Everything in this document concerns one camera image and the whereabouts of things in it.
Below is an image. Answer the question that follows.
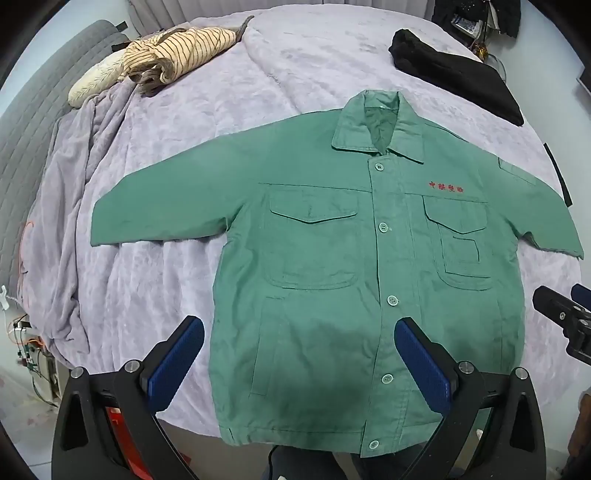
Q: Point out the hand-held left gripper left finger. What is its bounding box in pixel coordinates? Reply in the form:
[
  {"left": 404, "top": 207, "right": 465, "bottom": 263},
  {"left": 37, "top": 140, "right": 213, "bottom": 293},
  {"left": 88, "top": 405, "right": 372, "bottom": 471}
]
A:
[{"left": 50, "top": 316, "right": 205, "bottom": 480}]

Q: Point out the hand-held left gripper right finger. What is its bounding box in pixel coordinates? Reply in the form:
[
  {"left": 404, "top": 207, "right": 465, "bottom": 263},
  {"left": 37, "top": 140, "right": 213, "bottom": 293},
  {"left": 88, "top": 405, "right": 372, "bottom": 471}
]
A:
[{"left": 394, "top": 316, "right": 548, "bottom": 480}]

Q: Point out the green work jacket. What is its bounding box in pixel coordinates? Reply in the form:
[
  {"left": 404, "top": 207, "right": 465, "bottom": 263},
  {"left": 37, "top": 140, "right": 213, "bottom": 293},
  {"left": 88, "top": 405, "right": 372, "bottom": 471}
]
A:
[{"left": 91, "top": 89, "right": 585, "bottom": 459}]

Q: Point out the dark clothes pile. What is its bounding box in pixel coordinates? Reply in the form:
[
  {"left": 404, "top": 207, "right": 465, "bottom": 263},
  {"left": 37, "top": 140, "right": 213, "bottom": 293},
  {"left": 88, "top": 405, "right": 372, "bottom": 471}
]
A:
[{"left": 431, "top": 0, "right": 522, "bottom": 42}]

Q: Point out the lavender plush blanket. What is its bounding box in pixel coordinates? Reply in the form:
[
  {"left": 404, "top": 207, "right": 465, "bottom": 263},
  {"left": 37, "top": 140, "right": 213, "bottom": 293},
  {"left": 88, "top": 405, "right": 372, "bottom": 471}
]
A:
[{"left": 16, "top": 16, "right": 578, "bottom": 439}]

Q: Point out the black folded garment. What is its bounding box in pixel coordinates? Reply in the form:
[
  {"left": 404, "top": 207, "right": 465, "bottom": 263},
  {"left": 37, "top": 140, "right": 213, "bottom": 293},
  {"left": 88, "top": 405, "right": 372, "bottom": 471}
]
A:
[{"left": 389, "top": 28, "right": 526, "bottom": 127}]

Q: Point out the cream knitted cloth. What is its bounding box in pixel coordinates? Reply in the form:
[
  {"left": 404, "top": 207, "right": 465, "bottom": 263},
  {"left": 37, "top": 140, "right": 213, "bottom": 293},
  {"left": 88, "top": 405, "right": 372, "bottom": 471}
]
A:
[{"left": 68, "top": 60, "right": 132, "bottom": 110}]

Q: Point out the beige striped garment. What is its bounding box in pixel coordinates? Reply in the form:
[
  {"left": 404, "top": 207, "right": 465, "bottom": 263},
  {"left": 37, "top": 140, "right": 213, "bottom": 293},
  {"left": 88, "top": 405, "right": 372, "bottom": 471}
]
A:
[{"left": 121, "top": 15, "right": 256, "bottom": 97}]

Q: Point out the grey curtain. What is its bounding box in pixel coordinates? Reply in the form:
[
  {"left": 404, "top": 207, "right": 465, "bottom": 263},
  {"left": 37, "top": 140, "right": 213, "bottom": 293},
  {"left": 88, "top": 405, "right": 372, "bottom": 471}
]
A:
[{"left": 127, "top": 0, "right": 324, "bottom": 27}]

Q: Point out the black strap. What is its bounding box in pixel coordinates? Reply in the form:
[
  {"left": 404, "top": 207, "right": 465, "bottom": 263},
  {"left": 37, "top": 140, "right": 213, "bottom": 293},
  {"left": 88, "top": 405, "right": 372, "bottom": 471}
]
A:
[{"left": 544, "top": 143, "right": 573, "bottom": 208}]

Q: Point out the tangle of wires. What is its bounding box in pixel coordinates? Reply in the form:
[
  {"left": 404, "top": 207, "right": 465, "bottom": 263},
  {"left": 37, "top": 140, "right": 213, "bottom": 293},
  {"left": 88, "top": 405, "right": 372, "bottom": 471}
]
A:
[{"left": 2, "top": 314, "right": 61, "bottom": 409}]

